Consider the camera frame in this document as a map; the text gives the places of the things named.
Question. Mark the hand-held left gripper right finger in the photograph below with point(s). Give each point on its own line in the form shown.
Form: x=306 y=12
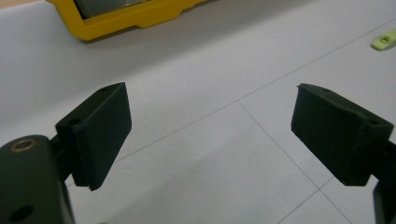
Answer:
x=336 y=137

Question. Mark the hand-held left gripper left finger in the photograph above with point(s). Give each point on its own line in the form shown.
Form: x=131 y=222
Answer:
x=99 y=137

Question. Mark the light green small block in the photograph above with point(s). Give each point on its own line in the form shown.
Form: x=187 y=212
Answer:
x=384 y=40

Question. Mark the yellow black drawer organizer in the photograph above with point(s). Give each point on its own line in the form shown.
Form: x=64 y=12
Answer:
x=102 y=26

